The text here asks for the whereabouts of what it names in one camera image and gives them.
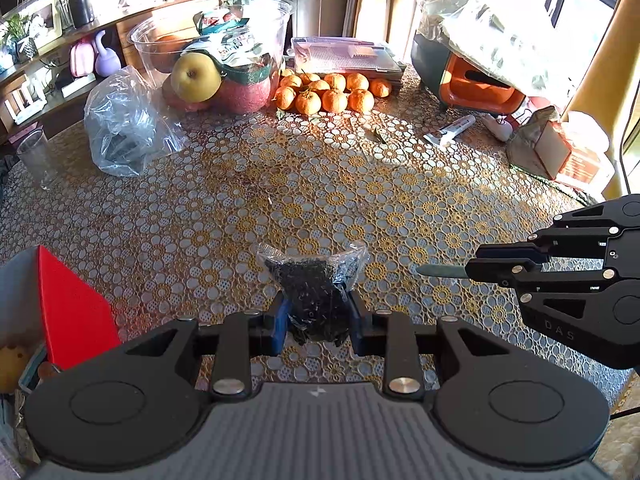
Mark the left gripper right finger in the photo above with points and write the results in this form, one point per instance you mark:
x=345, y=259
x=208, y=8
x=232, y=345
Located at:
x=495, y=401

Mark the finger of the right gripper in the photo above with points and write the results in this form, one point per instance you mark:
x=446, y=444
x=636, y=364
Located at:
x=497, y=270
x=515, y=249

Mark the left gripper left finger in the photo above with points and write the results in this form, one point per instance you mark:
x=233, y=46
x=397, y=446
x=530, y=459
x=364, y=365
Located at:
x=141, y=401

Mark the small bag black seeds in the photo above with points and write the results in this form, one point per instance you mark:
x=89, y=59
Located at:
x=316, y=289

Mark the teal nail file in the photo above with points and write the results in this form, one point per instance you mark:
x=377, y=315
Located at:
x=442, y=271

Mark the yellow pig plush toy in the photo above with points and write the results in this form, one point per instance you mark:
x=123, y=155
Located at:
x=13, y=361

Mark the brown paper box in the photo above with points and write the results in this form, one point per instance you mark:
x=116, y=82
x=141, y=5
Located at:
x=539, y=146

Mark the red white cardboard box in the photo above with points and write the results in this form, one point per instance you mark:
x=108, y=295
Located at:
x=44, y=302

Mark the white toothpaste tube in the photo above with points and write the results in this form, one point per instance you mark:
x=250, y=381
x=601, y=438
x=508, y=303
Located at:
x=446, y=135

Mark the yellow curtain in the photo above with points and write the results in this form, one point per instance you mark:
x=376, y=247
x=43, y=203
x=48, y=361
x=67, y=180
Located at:
x=611, y=82

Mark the orange green appliance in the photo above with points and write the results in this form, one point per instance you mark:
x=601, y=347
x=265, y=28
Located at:
x=457, y=83

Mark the clear drinking glass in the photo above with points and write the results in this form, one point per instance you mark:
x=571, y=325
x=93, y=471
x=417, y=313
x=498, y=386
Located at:
x=37, y=157

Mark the pile of oranges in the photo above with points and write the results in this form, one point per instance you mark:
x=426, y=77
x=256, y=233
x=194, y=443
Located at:
x=308, y=94

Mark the clear plastic bag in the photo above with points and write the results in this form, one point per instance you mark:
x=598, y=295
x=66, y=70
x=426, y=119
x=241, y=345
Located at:
x=129, y=124

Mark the pink plastic tray box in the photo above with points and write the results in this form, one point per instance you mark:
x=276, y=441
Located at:
x=324, y=55

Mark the red net fruit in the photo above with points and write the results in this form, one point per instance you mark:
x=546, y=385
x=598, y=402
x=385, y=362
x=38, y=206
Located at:
x=231, y=98

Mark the yellow apple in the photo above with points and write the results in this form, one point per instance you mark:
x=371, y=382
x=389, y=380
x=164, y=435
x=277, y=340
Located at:
x=195, y=77

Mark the purple vase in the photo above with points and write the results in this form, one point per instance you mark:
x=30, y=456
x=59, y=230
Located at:
x=107, y=61

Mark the pink pouch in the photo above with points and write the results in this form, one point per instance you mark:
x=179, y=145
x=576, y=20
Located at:
x=82, y=58

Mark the glass fruit bowl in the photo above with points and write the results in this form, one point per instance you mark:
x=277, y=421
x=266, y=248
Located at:
x=245, y=38

